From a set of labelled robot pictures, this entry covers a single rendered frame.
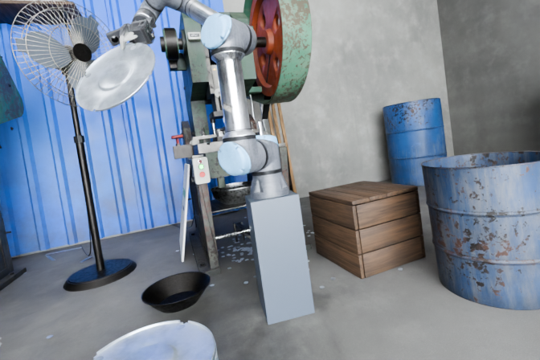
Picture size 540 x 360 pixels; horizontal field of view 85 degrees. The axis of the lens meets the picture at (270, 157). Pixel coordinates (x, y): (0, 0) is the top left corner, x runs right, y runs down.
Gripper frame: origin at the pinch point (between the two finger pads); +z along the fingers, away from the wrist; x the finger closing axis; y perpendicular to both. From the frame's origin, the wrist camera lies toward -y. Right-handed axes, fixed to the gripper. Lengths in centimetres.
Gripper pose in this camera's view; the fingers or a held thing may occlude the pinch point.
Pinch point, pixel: (122, 50)
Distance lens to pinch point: 120.6
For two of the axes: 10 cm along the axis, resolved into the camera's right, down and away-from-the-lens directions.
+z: 0.4, 7.4, -6.7
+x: 1.6, 6.6, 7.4
